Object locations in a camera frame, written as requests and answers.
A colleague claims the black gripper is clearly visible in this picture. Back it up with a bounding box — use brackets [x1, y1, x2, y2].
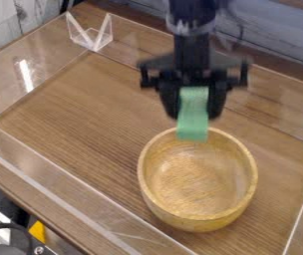
[137, 34, 249, 120]

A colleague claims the green rectangular block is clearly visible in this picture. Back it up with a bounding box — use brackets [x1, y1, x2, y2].
[176, 87, 208, 141]

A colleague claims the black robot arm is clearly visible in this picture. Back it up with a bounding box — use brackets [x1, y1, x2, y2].
[138, 0, 249, 121]

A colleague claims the brown wooden bowl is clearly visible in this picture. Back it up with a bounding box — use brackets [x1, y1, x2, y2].
[137, 128, 259, 233]

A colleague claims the yellow label sticker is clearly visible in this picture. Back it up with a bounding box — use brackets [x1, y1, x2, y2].
[28, 221, 46, 243]

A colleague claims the clear acrylic back wall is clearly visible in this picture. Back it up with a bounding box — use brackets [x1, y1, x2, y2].
[98, 14, 303, 140]

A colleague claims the clear acrylic corner bracket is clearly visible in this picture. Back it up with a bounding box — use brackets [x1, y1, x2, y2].
[65, 13, 113, 52]

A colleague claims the clear acrylic left wall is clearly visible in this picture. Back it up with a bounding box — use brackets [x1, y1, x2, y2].
[0, 15, 86, 115]

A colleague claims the clear acrylic front wall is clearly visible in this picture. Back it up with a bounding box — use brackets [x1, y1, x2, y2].
[0, 128, 196, 255]

